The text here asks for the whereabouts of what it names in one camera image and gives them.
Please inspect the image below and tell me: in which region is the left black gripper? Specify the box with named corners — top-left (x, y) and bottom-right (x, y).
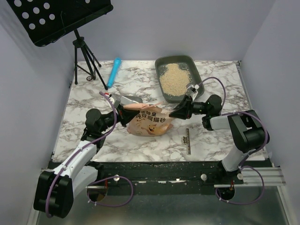
top-left (99, 103), bottom-right (139, 132)

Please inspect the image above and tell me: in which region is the aluminium extrusion rail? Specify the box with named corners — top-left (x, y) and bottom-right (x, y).
top-left (214, 167), bottom-right (286, 188)

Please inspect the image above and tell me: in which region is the orange cat litter bag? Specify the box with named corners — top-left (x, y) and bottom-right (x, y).
top-left (124, 103), bottom-right (173, 136)

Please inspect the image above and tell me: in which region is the blue cylindrical handle tool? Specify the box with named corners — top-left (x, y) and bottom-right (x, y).
top-left (107, 57), bottom-right (121, 88)

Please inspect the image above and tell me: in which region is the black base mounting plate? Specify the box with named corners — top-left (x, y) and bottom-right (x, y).
top-left (86, 161), bottom-right (243, 195)

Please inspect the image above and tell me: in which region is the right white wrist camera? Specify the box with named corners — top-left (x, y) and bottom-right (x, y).
top-left (187, 83), bottom-right (199, 101)

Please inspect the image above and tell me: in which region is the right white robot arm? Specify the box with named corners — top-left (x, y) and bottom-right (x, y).
top-left (169, 95), bottom-right (270, 184)

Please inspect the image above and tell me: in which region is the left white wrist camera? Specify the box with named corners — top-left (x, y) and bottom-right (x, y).
top-left (105, 92), bottom-right (129, 108)

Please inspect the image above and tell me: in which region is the dark green litter tray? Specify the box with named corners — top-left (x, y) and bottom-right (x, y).
top-left (155, 55), bottom-right (202, 104)

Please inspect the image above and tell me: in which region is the silver metal litter scoop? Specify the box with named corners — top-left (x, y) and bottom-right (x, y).
top-left (120, 96), bottom-right (153, 107)

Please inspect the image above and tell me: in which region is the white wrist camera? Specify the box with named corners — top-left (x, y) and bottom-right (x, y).
top-left (187, 83), bottom-right (199, 101)
top-left (105, 92), bottom-right (129, 108)

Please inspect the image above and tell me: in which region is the beige litter pile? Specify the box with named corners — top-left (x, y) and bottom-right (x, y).
top-left (159, 63), bottom-right (191, 97)

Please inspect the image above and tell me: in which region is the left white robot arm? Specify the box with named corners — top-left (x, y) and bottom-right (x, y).
top-left (33, 105), bottom-right (139, 218)

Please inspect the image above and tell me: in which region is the black perforated music stand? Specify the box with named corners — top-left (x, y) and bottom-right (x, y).
top-left (7, 0), bottom-right (113, 84)

